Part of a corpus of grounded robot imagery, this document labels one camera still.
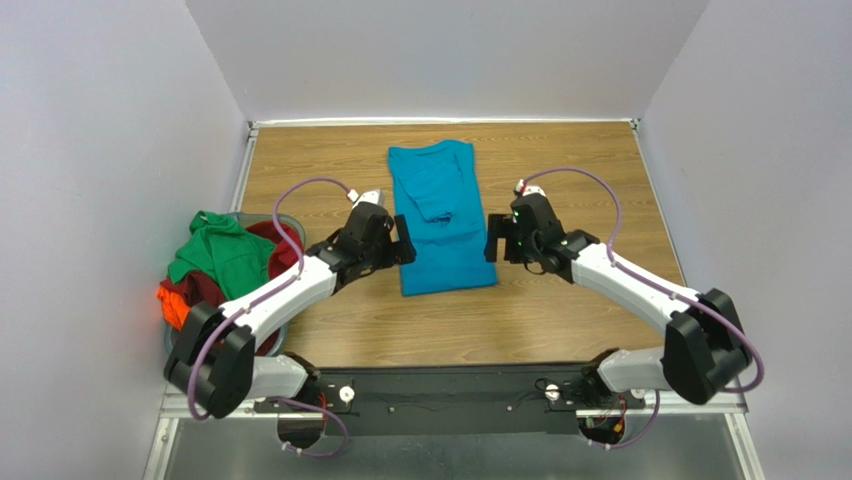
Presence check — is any orange t shirt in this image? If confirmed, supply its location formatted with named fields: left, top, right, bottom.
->
left=156, top=281, right=202, bottom=331

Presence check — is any blue t shirt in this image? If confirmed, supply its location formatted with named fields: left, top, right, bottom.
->
left=387, top=140, right=498, bottom=296

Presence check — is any grey laundry basket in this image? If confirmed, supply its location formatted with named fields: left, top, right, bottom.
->
left=163, top=212, right=309, bottom=364

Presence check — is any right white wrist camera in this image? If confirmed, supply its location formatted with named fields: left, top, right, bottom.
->
left=514, top=179, right=546, bottom=198

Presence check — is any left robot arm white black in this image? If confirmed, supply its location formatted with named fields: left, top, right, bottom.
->
left=163, top=201, right=416, bottom=419

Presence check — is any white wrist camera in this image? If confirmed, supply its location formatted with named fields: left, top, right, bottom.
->
left=514, top=179, right=546, bottom=198
left=346, top=189, right=385, bottom=208

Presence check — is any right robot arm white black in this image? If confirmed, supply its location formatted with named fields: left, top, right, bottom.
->
left=484, top=193, right=754, bottom=405

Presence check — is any green t shirt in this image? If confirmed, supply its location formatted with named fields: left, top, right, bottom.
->
left=167, top=210, right=275, bottom=300

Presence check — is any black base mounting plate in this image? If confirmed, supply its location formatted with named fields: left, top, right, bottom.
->
left=252, top=362, right=647, bottom=449

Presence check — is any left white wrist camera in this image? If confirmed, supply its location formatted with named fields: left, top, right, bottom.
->
left=346, top=189, right=385, bottom=208

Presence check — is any dark red t shirt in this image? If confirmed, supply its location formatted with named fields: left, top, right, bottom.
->
left=159, top=220, right=307, bottom=357

